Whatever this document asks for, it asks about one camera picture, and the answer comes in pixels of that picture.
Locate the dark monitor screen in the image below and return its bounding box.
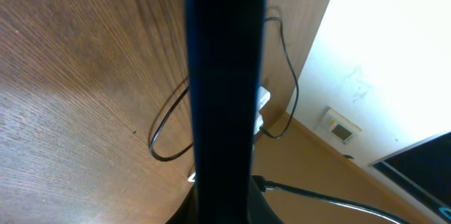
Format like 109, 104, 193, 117
373, 132, 450, 223

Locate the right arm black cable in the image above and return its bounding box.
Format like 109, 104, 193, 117
252, 174, 412, 224

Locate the white wall socket plate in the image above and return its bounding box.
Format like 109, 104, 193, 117
320, 108, 362, 144

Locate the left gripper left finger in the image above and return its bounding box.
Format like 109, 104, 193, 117
166, 185, 197, 224

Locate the white power strip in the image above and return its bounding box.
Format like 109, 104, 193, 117
186, 85, 272, 183

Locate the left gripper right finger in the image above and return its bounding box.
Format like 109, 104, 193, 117
248, 176, 283, 224

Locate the blue screen Galaxy smartphone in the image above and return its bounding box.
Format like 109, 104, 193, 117
185, 0, 266, 223

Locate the black USB charging cable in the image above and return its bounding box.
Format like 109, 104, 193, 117
147, 15, 300, 163

